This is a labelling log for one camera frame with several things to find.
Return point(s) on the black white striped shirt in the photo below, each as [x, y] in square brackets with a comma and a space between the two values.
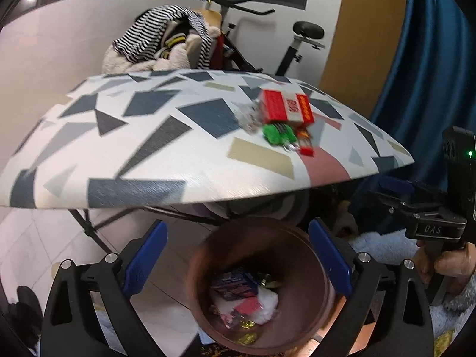
[141, 33]

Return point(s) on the green foil wrapper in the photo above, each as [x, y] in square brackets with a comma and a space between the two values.
[268, 281]

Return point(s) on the beige chair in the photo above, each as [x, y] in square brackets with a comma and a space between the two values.
[212, 18]

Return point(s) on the yellow patterned cloth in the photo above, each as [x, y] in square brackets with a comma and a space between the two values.
[444, 340]

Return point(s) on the black exercise bike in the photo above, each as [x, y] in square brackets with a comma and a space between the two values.
[308, 29]

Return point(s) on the small clear wrapper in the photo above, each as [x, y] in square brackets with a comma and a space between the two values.
[249, 119]

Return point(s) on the blue curtain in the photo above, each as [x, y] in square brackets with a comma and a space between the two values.
[427, 63]

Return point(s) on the black folding table frame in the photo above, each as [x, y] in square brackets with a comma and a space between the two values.
[89, 227]

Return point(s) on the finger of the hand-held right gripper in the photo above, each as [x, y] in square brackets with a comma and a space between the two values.
[394, 185]
[405, 204]

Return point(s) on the red cardboard box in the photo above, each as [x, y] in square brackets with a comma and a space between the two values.
[277, 106]

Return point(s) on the light blue fleece robe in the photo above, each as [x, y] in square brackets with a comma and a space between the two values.
[446, 323]

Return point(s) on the dark garment with yellow stripes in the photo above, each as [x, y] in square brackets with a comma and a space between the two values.
[174, 42]

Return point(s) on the gold foil wrapper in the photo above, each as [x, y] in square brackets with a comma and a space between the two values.
[247, 338]

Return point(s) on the person's right hand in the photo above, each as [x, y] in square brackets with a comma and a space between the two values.
[450, 267]

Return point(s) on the pink packet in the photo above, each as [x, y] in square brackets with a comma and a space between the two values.
[247, 308]

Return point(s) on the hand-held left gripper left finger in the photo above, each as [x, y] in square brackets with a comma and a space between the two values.
[145, 264]

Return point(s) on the brown round bin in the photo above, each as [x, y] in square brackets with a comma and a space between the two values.
[290, 260]

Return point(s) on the red cloth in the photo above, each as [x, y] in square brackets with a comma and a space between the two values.
[222, 50]

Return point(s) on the white fleece jacket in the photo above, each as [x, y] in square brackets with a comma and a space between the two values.
[122, 61]

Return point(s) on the small red packet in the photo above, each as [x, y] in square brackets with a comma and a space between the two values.
[306, 150]

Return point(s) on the white plastic bag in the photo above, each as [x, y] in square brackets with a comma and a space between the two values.
[269, 303]

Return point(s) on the wooden door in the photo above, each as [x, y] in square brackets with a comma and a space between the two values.
[368, 37]

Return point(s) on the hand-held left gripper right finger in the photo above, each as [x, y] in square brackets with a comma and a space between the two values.
[331, 262]

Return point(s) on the dark cloth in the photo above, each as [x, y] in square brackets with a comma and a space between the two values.
[26, 305]

